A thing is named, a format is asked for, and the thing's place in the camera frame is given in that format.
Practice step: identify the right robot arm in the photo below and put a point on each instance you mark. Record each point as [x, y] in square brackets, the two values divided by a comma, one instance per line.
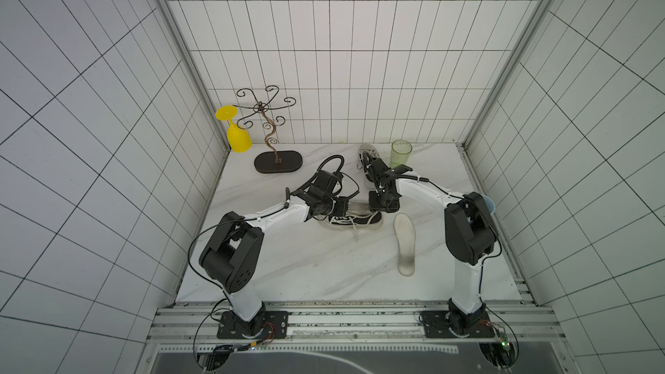
[468, 231]

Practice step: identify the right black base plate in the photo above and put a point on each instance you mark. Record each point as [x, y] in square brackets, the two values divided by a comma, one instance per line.
[446, 325]

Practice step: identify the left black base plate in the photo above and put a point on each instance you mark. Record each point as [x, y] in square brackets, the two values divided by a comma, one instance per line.
[266, 325]

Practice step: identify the yellow plastic wine glass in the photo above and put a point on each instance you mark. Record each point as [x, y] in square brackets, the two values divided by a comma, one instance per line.
[238, 138]

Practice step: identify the blue mug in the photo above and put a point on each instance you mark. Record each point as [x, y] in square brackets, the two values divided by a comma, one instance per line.
[490, 204]

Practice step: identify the black white sneaker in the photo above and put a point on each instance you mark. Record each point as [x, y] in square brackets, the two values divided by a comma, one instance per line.
[366, 154]
[359, 216]

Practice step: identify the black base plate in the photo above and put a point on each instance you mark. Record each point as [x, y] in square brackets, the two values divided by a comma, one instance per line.
[266, 325]
[446, 325]

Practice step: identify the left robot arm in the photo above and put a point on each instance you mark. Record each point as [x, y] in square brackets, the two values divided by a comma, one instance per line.
[231, 255]

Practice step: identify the right white insole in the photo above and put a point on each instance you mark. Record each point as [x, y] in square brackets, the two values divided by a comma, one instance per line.
[406, 236]

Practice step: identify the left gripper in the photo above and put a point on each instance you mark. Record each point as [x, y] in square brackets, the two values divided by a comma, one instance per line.
[342, 206]

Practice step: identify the green transparent cup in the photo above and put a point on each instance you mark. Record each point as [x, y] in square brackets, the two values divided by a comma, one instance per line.
[400, 153]

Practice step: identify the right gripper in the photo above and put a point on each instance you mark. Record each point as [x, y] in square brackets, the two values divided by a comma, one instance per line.
[384, 200]

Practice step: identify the black metal cup rack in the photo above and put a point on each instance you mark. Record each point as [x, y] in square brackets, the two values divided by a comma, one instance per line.
[273, 161]

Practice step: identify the aluminium mounting rail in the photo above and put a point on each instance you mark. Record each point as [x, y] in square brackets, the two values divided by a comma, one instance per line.
[290, 324]

